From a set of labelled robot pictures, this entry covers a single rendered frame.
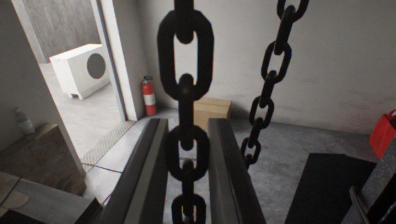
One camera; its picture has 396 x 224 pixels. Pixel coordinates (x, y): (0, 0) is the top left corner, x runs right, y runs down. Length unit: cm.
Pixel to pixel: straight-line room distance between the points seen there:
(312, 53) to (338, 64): 28
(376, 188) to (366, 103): 229
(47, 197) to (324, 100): 250
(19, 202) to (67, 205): 23
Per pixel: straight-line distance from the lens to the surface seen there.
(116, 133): 261
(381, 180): 48
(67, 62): 344
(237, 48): 237
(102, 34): 241
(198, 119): 239
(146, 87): 260
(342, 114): 276
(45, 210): 116
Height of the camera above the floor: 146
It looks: 32 degrees down
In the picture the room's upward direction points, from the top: 2 degrees counter-clockwise
